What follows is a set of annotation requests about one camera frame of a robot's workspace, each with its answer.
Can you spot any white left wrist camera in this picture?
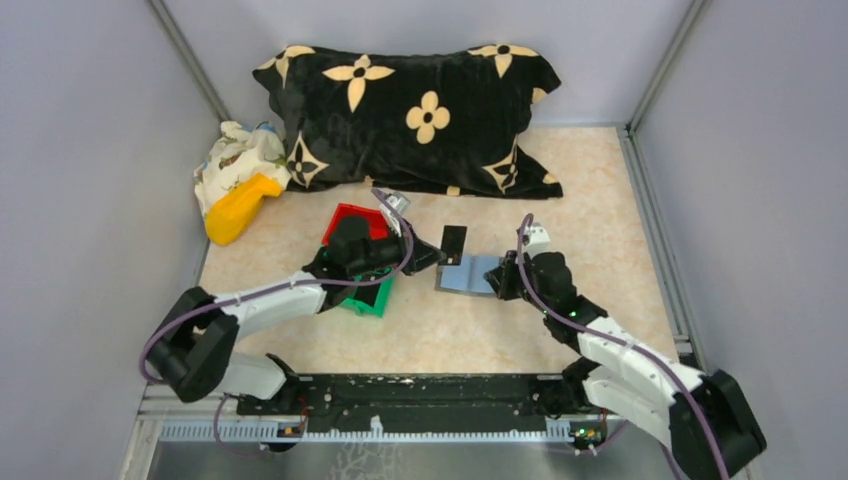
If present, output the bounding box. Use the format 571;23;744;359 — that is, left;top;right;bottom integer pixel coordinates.
380;192;410;235

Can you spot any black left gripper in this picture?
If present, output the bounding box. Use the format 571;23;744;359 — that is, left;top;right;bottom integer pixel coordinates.
350;218;447;277

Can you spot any aluminium frame rail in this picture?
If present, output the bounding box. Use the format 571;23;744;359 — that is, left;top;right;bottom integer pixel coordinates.
139;374;737;445

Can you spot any red plastic bin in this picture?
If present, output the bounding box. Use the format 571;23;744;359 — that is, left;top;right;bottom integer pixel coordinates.
321;203;389;246

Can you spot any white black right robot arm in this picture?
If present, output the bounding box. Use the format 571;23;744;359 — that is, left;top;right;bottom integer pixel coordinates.
484;250;767;479

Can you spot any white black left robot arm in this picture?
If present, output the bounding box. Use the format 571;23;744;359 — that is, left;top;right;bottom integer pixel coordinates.
140;216;446;414

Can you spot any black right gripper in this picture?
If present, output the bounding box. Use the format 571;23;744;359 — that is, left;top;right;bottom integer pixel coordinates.
485;248;552;315

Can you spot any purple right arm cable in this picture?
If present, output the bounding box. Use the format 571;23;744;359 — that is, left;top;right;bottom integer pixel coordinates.
515;213;730;480

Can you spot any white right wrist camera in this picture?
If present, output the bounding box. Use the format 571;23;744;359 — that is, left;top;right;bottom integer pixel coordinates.
519;223;550;258

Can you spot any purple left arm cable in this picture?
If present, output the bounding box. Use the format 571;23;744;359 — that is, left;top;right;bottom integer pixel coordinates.
138;188;417;458

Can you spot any green plastic bin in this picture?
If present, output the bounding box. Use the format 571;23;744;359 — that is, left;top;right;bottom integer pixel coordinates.
318;266;395;317

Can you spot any black floral pillow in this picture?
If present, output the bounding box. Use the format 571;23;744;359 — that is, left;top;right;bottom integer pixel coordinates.
252;43;563;200

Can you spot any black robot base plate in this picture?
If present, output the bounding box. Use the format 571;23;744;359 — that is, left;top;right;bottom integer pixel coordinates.
237;373;623;455

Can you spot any yellow and white cloth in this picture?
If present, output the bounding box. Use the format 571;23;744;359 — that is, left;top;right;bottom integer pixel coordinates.
193;121;291;246

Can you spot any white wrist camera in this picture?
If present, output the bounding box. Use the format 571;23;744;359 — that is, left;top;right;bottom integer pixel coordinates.
519;223;550;258
380;192;410;235

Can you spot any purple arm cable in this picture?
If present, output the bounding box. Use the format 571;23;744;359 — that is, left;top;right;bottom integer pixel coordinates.
138;188;417;458
515;213;730;480

